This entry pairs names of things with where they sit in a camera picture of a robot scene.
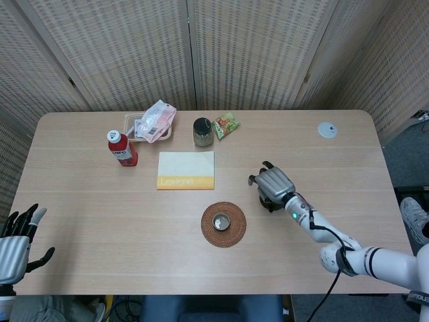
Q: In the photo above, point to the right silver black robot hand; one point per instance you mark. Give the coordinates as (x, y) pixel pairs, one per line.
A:
(275, 182)

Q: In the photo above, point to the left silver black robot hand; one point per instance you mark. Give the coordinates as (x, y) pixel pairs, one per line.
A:
(13, 251)

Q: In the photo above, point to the black cast iron teapot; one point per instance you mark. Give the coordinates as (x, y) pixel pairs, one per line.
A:
(273, 205)

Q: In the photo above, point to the round woven rattan coaster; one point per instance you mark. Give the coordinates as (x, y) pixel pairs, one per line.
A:
(235, 234)

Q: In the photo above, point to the black teacup grey inside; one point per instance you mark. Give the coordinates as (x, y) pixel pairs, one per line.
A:
(221, 223)

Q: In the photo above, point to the grey fabric bundle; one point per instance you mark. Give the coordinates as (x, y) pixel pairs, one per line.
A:
(50, 310)

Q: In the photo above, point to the green snack packet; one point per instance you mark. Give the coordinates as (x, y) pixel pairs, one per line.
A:
(226, 125)

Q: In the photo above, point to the glass jar black lid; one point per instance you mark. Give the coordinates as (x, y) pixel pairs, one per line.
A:
(203, 134)

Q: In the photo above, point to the white yellow Lexicon book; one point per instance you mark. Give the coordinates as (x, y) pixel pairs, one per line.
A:
(186, 166)

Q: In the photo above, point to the brass screen hinge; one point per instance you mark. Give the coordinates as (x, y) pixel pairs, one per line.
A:
(72, 81)
(307, 80)

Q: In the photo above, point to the pink white plastic bag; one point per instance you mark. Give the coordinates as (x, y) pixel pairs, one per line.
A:
(155, 122)

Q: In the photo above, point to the dark blue seat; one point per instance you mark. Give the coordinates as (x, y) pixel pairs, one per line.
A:
(211, 308)

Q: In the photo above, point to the white sneaker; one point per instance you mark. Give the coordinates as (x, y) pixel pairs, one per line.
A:
(412, 214)

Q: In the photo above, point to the red NFC juice bottle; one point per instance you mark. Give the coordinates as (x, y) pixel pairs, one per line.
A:
(124, 156)

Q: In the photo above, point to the beige plastic food container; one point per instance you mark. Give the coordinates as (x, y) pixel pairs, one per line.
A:
(129, 121)

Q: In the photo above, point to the woven folding screen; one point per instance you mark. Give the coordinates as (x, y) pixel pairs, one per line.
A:
(134, 50)

